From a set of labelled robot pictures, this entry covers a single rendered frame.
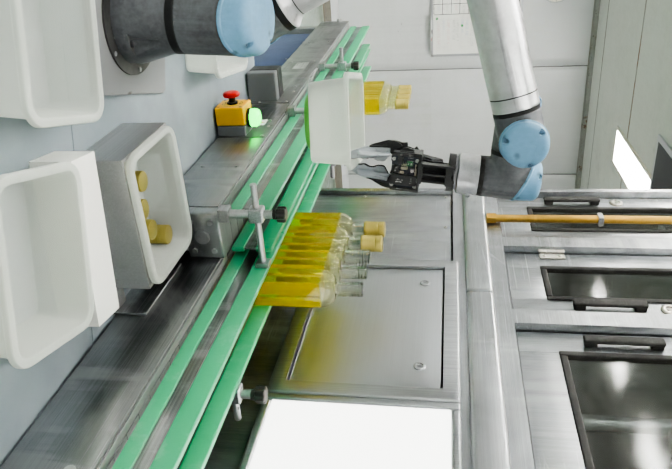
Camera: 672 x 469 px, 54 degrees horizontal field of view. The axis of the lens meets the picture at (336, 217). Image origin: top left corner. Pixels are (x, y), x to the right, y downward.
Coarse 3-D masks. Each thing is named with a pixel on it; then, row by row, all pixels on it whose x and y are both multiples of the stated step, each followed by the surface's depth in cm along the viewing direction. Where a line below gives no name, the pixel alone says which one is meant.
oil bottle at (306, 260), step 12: (288, 252) 131; (300, 252) 130; (312, 252) 130; (276, 264) 127; (288, 264) 127; (300, 264) 126; (312, 264) 126; (324, 264) 126; (336, 264) 126; (336, 276) 126
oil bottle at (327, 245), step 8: (288, 240) 135; (296, 240) 135; (304, 240) 135; (312, 240) 134; (320, 240) 134; (328, 240) 134; (336, 240) 134; (280, 248) 132; (288, 248) 132; (296, 248) 132; (304, 248) 132; (312, 248) 132; (320, 248) 131; (328, 248) 131; (336, 248) 131; (344, 248) 133; (344, 256) 132
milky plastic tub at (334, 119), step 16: (336, 80) 116; (352, 80) 133; (320, 96) 116; (336, 96) 116; (352, 96) 135; (304, 112) 120; (320, 112) 117; (336, 112) 116; (352, 112) 136; (320, 128) 118; (336, 128) 117; (352, 128) 136; (320, 144) 118; (336, 144) 118; (352, 144) 137; (320, 160) 119; (336, 160) 118; (352, 160) 124
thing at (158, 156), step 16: (160, 128) 107; (144, 144) 101; (160, 144) 111; (176, 144) 112; (128, 160) 97; (144, 160) 113; (160, 160) 113; (176, 160) 113; (128, 176) 97; (160, 176) 114; (176, 176) 114; (144, 192) 116; (160, 192) 116; (176, 192) 115; (160, 208) 117; (176, 208) 117; (144, 224) 101; (176, 224) 118; (144, 240) 101; (176, 240) 118; (144, 256) 104; (160, 256) 113; (176, 256) 113; (160, 272) 108
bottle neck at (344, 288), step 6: (342, 282) 123; (348, 282) 122; (354, 282) 122; (360, 282) 122; (336, 288) 122; (342, 288) 122; (348, 288) 122; (354, 288) 122; (360, 288) 121; (342, 294) 122; (348, 294) 122; (354, 294) 122; (360, 294) 122
